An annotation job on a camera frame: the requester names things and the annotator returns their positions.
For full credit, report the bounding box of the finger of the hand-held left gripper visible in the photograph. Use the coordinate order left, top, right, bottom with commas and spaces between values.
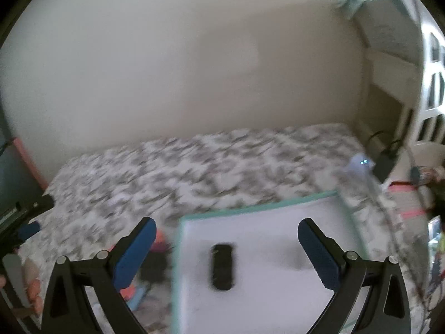
16, 195, 55, 218
14, 221, 41, 242

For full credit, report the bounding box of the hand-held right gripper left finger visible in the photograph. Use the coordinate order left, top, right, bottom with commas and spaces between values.
40, 217, 157, 334

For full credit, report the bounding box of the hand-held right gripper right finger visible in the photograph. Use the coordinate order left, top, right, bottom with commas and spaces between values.
298, 218, 412, 334

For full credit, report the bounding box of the white tray with teal rim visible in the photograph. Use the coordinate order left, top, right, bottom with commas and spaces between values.
169, 191, 371, 334

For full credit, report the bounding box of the dark cabinet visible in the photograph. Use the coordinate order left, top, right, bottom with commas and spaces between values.
0, 111, 46, 216

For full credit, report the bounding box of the grey nail file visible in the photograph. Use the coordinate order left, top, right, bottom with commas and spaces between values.
2, 253, 32, 317

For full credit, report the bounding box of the black toy car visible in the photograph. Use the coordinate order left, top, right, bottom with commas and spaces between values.
210, 244, 235, 291

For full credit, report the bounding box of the white device with blue lights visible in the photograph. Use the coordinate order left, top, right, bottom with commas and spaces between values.
349, 153, 376, 176

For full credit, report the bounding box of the pink striped box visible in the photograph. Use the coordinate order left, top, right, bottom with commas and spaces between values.
386, 179, 435, 223

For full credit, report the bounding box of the black power adapter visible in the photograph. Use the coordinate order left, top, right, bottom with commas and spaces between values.
374, 151, 400, 183

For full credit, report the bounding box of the grey floral bed sheet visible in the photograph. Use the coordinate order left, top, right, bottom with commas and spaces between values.
14, 122, 432, 334

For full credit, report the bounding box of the black cable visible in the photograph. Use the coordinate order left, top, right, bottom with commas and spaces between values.
369, 130, 404, 154

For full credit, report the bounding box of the white bunk bed frame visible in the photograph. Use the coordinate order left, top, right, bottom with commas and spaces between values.
355, 0, 445, 146

